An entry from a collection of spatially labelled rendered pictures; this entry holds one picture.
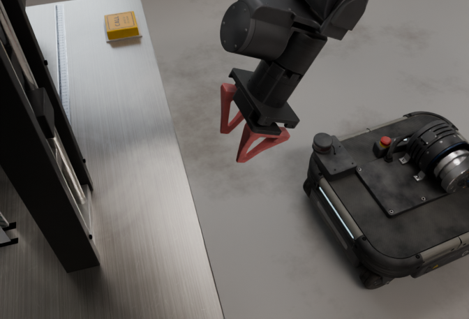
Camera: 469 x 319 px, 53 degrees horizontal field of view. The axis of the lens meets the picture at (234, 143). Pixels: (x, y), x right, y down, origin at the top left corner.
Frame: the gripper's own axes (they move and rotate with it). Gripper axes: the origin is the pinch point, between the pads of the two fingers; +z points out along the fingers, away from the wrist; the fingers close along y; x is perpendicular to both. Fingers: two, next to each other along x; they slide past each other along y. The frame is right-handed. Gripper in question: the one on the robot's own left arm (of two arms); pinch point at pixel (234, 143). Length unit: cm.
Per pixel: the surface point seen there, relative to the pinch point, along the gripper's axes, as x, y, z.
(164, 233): -3.8, 1.4, 19.0
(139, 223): -6.5, -1.9, 20.5
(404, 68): 169, -95, 25
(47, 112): -25.0, -4.0, 1.0
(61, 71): -11, -45, 23
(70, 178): -17.7, -7.5, 16.2
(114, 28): 0, -52, 14
